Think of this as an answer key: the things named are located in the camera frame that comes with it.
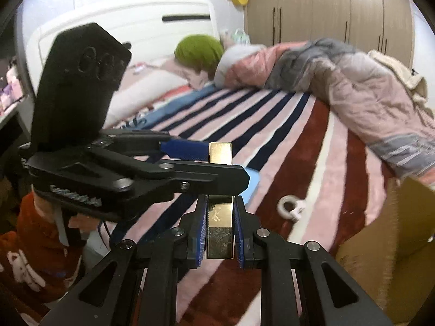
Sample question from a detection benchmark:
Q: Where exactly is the brown cardboard box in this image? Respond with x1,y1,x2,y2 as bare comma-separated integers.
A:
336,177,434,325

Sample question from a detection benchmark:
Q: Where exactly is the beige wooden wardrobe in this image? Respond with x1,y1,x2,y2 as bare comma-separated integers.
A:
245,0,414,66

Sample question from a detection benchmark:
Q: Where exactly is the pink pillow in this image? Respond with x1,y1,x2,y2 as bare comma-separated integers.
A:
103,55,209,128

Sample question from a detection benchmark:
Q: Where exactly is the black camera housing left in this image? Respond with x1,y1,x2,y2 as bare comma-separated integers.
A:
30,23,131,152

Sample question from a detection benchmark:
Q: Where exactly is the pink grey striped duvet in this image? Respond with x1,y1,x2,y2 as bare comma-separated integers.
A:
214,38,434,185

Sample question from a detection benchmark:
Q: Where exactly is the red patterned sleeve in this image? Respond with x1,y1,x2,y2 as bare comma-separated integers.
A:
0,189,102,326

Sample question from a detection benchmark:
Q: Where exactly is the striped red pink bedspread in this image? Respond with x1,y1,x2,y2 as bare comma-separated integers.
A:
99,86,394,325

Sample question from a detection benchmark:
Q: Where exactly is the pale green handbag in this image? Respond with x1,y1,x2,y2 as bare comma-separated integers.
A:
231,28,251,45

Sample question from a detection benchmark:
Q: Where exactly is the white ring clip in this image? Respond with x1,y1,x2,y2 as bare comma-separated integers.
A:
276,195,306,223

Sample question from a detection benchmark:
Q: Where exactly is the green round pillow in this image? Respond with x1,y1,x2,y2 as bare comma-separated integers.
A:
174,35,224,80

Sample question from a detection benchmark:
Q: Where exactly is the white bed headboard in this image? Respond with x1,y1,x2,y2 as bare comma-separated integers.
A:
24,0,219,93

